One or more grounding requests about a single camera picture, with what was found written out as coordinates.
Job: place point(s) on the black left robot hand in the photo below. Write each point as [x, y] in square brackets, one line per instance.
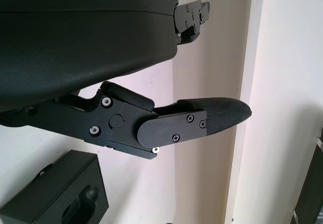
[75, 45]

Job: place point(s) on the dark furniture frame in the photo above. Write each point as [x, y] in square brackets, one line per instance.
[313, 183]

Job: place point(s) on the black camera box base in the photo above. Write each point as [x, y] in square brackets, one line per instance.
[75, 173]

